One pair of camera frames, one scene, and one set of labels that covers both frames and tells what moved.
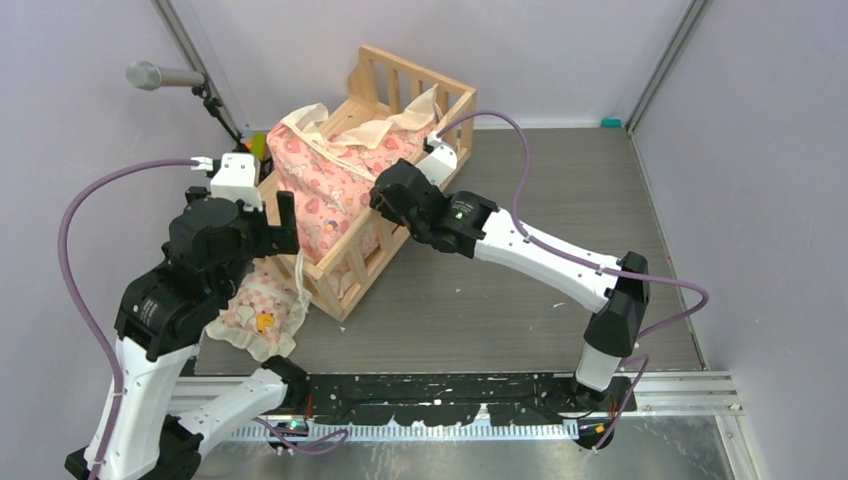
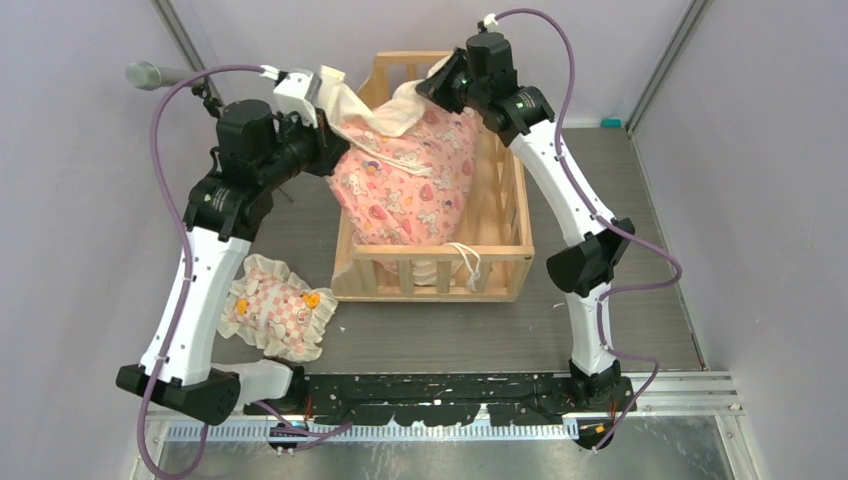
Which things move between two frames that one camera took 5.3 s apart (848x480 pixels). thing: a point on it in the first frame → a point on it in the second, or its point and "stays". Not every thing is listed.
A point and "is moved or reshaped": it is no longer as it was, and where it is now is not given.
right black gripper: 380,203 → 433,87
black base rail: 447,399 stays
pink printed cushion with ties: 322,178 is moved or reshaped
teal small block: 611,122 stays
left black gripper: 279,238 → 328,145
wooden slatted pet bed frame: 345,189 → 490,267
